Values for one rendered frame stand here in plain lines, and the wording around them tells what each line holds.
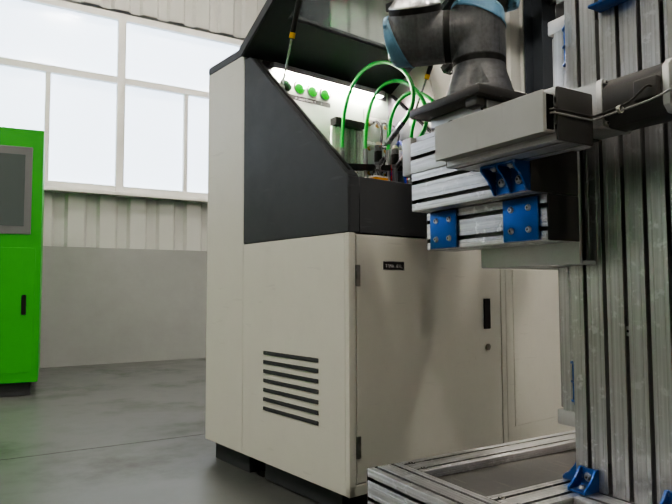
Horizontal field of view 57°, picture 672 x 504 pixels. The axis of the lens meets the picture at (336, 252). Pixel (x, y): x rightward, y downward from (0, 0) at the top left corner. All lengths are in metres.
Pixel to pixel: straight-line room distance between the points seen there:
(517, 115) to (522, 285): 1.26
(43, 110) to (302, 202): 4.19
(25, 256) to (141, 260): 1.77
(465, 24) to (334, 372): 0.96
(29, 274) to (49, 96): 2.12
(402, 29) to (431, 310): 0.87
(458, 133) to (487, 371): 1.12
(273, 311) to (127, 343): 3.82
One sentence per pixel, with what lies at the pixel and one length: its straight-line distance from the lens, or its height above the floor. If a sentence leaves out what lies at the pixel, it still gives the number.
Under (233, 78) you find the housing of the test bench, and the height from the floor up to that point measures 1.40.
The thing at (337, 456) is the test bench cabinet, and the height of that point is 0.17.
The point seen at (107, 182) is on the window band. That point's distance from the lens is 5.80.
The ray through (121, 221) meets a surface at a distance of 5.78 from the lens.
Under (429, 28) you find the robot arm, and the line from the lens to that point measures 1.44.
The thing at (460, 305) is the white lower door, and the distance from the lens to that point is 2.01.
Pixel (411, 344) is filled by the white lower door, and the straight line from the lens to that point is 1.85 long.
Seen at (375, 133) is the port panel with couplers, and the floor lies 1.27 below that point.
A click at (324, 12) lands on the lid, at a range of 2.29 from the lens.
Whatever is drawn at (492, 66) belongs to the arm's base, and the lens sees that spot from 1.40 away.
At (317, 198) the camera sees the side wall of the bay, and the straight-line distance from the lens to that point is 1.82.
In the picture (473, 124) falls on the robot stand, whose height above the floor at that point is 0.93.
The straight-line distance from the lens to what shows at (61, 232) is 5.69.
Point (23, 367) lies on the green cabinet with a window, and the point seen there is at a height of 0.17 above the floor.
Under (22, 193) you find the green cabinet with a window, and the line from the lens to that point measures 4.19.
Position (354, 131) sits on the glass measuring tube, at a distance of 2.47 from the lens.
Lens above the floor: 0.63
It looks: 4 degrees up
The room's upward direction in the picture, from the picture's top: straight up
